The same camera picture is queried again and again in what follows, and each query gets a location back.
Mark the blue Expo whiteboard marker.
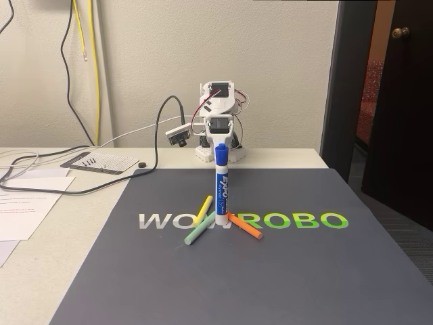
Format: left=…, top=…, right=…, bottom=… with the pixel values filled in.
left=214, top=143, right=231, bottom=227

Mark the yellow chalk stick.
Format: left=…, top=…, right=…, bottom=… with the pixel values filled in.
left=193, top=195, right=214, bottom=227

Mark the orange chalk stick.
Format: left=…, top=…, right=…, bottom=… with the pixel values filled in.
left=227, top=211, right=264, bottom=240

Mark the green chalk stick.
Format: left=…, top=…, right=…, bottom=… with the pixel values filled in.
left=183, top=211, right=217, bottom=246

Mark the black and white screw pad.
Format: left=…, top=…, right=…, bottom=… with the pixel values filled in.
left=60, top=152, right=140, bottom=175

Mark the grey WOWROBO mat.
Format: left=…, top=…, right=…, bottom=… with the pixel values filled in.
left=49, top=168, right=433, bottom=325

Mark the blank white paper sheet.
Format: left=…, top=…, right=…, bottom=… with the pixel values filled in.
left=0, top=168, right=70, bottom=186

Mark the dark brown door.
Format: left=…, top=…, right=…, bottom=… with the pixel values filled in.
left=361, top=0, right=433, bottom=233

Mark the printed white paper sheet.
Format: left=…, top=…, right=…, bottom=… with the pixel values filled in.
left=0, top=190, right=62, bottom=242

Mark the pale paper sheet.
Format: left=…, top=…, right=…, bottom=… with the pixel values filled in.
left=0, top=239, right=20, bottom=267

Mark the white camera box black lens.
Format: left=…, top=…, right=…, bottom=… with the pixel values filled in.
left=164, top=123, right=192, bottom=148

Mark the black camera cable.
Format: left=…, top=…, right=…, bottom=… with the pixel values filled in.
left=0, top=95, right=186, bottom=196

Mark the white cable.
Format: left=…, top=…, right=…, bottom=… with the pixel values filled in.
left=0, top=116, right=204, bottom=181

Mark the long yellow wire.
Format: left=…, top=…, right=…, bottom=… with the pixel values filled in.
left=88, top=0, right=101, bottom=146

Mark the dark grey door frame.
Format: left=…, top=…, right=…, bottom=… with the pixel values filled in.
left=319, top=0, right=396, bottom=186

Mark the black hanging wall cable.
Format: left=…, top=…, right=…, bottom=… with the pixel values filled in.
left=60, top=0, right=99, bottom=147

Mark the short yellow wire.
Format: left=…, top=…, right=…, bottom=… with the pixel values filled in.
left=72, top=0, right=88, bottom=62

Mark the thin black corner cable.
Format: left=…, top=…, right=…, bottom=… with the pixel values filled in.
left=0, top=0, right=15, bottom=35

